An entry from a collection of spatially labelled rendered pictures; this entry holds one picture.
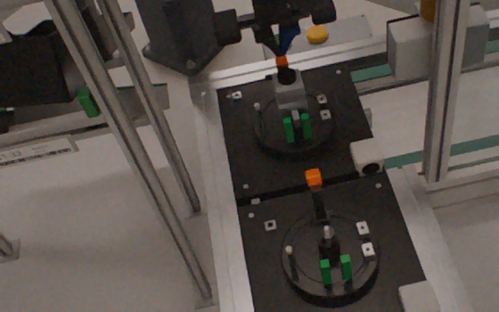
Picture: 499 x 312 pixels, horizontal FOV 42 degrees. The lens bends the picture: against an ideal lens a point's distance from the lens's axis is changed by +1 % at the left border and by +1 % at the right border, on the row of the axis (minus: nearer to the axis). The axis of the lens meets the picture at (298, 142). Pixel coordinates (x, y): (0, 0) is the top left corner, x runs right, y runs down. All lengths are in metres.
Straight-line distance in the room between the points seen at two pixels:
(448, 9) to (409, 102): 0.44
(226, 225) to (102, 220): 0.27
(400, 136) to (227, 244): 0.36
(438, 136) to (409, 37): 0.17
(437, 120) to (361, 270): 0.23
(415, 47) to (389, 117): 0.34
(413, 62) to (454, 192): 0.29
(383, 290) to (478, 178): 0.25
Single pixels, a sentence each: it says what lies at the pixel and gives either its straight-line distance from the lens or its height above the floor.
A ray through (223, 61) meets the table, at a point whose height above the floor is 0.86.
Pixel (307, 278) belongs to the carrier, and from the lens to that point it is 0.90.
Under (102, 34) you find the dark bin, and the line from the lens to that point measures 0.85.
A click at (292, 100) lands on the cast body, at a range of 0.99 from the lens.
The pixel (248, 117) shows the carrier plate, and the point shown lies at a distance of 1.11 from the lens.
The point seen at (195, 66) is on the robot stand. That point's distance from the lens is 1.35.
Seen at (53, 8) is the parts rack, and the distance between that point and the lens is 0.60.
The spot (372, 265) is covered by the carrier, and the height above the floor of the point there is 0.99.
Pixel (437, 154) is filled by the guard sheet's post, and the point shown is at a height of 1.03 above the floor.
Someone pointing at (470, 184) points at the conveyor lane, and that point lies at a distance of 1.06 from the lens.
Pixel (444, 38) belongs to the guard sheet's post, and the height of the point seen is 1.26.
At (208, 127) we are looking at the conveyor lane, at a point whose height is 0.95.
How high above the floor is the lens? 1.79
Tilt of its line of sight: 51 degrees down
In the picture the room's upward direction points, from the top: 9 degrees counter-clockwise
